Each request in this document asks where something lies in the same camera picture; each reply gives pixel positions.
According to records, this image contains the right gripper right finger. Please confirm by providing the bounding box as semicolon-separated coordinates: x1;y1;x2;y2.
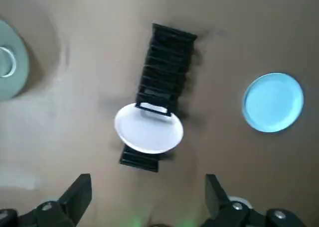
199;174;319;227

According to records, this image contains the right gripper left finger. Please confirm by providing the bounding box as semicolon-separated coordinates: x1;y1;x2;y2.
0;173;93;227

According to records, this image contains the glass pot lid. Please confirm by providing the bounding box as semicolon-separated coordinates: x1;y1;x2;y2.
0;20;28;101

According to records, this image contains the light blue plate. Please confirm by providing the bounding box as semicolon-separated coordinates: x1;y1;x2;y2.
241;72;306;134

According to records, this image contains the white plate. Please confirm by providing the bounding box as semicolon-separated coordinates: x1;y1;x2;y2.
114;103;185;155

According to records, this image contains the pale green steel pot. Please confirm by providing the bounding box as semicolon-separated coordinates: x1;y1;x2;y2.
0;18;30;102

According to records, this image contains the black dish rack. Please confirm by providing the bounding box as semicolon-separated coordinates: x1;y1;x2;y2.
119;23;198;173

